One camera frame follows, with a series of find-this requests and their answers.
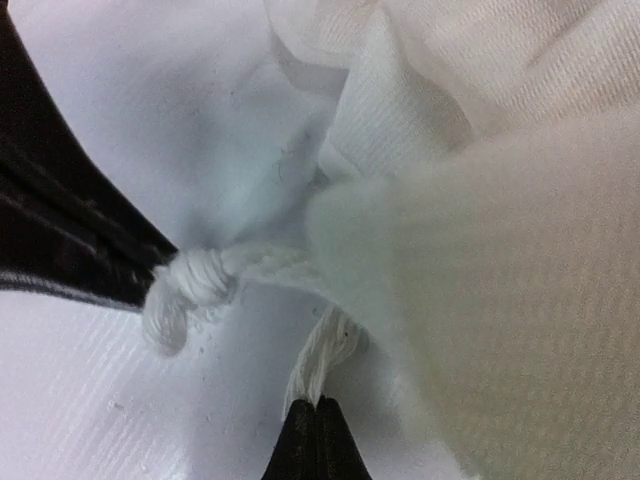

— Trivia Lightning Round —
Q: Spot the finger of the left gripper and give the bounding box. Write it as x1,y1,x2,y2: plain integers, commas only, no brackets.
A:
1,173,152,311
1,10,177,272

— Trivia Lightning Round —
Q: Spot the lemon print bed cushion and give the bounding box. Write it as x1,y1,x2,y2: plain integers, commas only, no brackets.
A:
142,1,639,479

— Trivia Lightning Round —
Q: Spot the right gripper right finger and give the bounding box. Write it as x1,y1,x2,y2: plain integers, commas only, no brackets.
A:
316,396,372,480

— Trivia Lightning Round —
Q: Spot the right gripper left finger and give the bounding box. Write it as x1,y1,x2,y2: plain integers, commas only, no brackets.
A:
261,399,318,480

